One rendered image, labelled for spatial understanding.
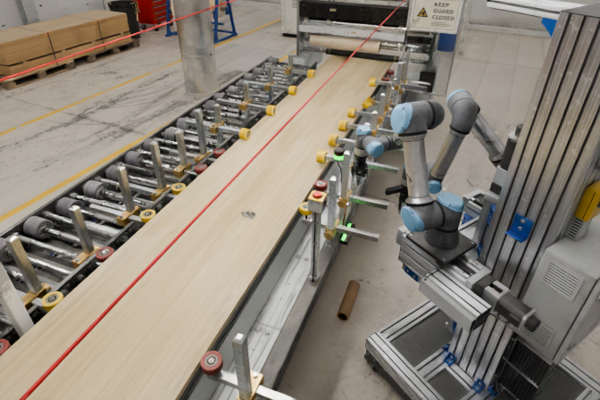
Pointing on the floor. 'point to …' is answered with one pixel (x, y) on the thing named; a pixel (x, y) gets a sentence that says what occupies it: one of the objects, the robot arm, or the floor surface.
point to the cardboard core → (348, 301)
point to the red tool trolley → (151, 6)
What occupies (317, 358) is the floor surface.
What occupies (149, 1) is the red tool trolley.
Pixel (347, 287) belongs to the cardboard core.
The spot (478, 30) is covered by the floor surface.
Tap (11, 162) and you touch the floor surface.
